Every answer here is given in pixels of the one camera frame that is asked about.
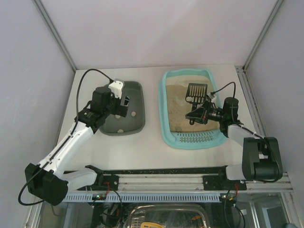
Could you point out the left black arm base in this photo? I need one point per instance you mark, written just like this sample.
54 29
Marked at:
103 180

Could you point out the yellow plastic object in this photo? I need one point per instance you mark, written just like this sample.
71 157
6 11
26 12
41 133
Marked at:
150 225

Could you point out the grey plastic bin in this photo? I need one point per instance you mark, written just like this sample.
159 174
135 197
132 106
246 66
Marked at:
129 124

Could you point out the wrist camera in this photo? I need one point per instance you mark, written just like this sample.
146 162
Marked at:
212 97
116 88

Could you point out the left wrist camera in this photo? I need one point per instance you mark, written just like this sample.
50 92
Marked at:
116 88

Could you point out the metal wire basket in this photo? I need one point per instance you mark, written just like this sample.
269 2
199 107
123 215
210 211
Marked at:
169 215

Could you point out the black litter scoop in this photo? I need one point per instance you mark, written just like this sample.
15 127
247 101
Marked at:
198 93

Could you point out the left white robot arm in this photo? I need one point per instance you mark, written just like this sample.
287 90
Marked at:
47 180

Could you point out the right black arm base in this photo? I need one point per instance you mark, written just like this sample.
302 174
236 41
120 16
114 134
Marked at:
220 181

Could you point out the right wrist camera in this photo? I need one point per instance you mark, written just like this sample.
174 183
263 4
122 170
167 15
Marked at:
212 97

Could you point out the perforated cable tray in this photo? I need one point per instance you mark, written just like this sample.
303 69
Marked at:
141 197

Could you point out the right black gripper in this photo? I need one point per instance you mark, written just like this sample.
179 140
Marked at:
203 115

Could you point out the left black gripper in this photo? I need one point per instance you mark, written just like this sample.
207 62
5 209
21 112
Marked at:
121 109

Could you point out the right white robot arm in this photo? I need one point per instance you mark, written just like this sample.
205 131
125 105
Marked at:
261 160

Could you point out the aluminium mounting rail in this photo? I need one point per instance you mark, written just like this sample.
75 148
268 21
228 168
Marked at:
193 183

